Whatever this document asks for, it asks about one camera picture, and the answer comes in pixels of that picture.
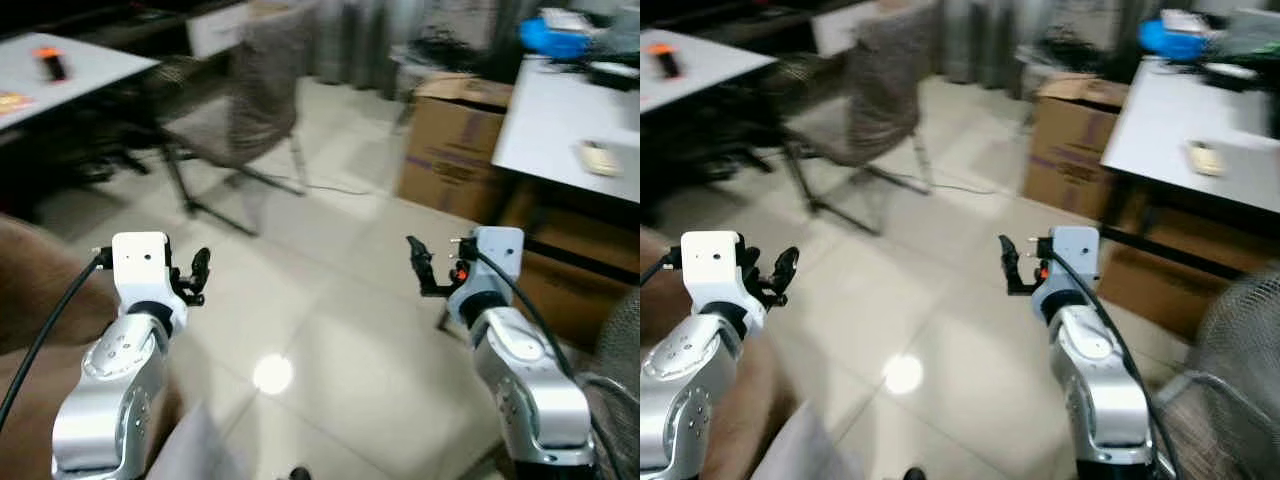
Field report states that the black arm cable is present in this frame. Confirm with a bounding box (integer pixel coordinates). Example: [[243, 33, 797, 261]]
[[640, 248, 684, 288], [0, 248, 114, 433], [1046, 248, 1173, 480], [470, 245, 607, 480]]

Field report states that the white table with beige device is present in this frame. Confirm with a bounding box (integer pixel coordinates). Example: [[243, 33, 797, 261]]
[[1099, 55, 1280, 218], [491, 55, 641, 204]]

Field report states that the tall printed cardboard box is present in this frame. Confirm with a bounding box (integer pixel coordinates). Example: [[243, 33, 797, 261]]
[[1022, 75, 1132, 222], [396, 72, 517, 224]]

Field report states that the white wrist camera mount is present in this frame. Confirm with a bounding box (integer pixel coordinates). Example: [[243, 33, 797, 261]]
[[111, 232, 174, 308], [452, 226, 526, 303], [1034, 225, 1102, 301], [680, 231, 742, 308]]

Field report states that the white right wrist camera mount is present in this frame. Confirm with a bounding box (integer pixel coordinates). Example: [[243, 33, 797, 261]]
[[1034, 225, 1102, 301], [452, 226, 526, 303]]

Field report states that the grey curtain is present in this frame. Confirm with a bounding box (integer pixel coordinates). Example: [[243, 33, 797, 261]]
[[310, 0, 549, 103], [935, 0, 1169, 103]]

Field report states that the grey fabric chair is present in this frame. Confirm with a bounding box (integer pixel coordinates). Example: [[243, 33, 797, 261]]
[[153, 3, 313, 238], [780, 3, 937, 238]]

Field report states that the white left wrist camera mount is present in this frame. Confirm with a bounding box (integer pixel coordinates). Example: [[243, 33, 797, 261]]
[[111, 232, 174, 308], [680, 231, 742, 308]]

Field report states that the small beige device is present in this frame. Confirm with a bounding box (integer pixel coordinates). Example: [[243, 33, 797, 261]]
[[1186, 140, 1228, 179], [579, 140, 623, 179]]

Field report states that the orange and black tool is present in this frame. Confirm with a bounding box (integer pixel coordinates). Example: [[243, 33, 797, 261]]
[[31, 45, 70, 84], [645, 42, 685, 81]]

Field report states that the blue plastic object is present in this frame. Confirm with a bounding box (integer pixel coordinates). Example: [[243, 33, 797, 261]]
[[1137, 18, 1208, 64], [517, 17, 593, 62]]

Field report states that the white table with orange tool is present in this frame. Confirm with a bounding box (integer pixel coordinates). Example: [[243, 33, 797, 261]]
[[640, 28, 780, 114], [0, 32, 162, 131]]

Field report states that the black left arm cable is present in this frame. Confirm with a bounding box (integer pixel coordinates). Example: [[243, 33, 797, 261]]
[[0, 248, 114, 433], [640, 248, 684, 288]]

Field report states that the low brown cardboard box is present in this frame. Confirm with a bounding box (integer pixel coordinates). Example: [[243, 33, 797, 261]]
[[1095, 188, 1280, 343], [499, 183, 641, 353]]

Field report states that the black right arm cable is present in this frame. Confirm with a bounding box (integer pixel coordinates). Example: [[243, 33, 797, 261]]
[[470, 245, 607, 480], [1046, 248, 1173, 480]]

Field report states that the brown sofa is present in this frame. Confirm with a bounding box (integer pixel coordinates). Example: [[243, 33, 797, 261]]
[[640, 228, 803, 480], [0, 213, 189, 480]]

